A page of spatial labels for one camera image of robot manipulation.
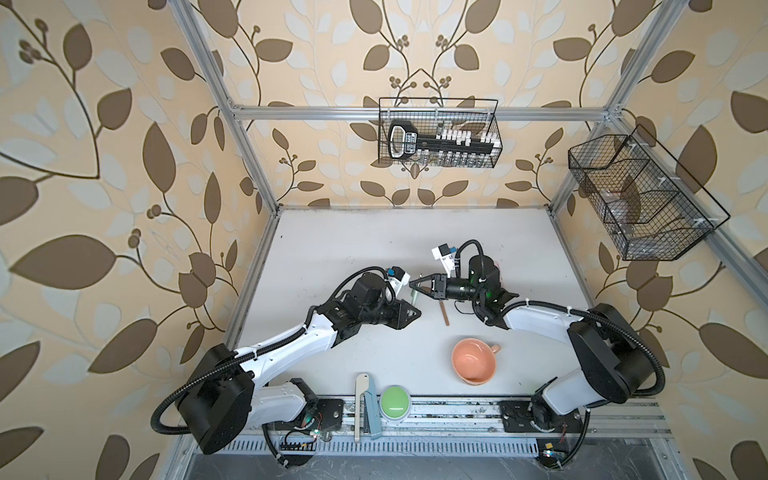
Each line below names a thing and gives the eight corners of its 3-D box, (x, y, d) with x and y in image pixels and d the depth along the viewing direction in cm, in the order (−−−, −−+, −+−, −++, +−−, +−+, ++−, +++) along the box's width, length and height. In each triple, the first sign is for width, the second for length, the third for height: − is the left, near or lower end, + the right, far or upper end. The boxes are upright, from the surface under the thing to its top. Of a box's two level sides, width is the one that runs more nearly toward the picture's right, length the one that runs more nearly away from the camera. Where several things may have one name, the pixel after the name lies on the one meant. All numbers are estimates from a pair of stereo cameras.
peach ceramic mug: (455, 387, 81) (460, 380, 75) (450, 348, 87) (454, 338, 81) (499, 387, 81) (507, 380, 75) (491, 348, 87) (497, 338, 81)
